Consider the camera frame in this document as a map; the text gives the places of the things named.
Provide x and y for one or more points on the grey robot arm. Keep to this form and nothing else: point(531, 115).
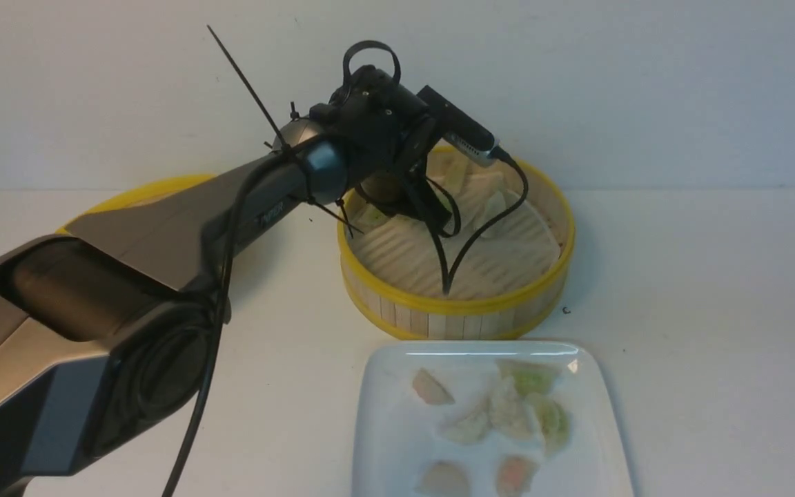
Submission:
point(106, 328)

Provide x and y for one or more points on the white dumpling on plate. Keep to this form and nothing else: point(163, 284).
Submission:
point(508, 414)
point(471, 428)
point(444, 478)

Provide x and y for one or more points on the pale steamed dumpling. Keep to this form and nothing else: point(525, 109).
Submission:
point(455, 175)

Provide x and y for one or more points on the white square plate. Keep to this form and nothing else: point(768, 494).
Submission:
point(397, 434)

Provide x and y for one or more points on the green steamed dumpling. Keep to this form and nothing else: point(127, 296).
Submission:
point(369, 218)

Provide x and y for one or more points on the white steamed dumpling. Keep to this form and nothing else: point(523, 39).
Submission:
point(494, 206)

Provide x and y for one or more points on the orange dumpling on plate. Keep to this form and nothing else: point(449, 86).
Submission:
point(515, 475)

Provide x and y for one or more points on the bamboo steamer lid yellow rim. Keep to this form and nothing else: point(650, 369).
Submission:
point(149, 192)

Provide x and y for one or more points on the white steamer liner cloth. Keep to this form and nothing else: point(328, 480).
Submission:
point(402, 254)

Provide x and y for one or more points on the pink dumpling on plate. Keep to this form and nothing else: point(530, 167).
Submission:
point(430, 390)

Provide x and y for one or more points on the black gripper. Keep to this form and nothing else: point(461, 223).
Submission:
point(386, 133)

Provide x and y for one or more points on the bamboo steamer basket yellow rim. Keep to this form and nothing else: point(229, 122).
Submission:
point(505, 317)

